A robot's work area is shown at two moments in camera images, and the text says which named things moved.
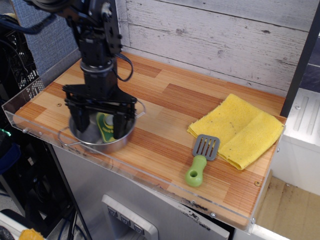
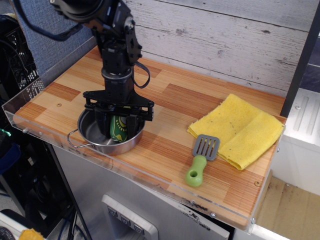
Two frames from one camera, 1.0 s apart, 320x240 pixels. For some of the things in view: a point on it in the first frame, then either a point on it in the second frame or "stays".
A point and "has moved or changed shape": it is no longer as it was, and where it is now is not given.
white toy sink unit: (296, 160) stays
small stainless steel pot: (91, 140) has moved or changed shape
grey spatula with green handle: (205, 147) stays
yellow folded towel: (245, 132) stays
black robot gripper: (100, 91) -> (118, 95)
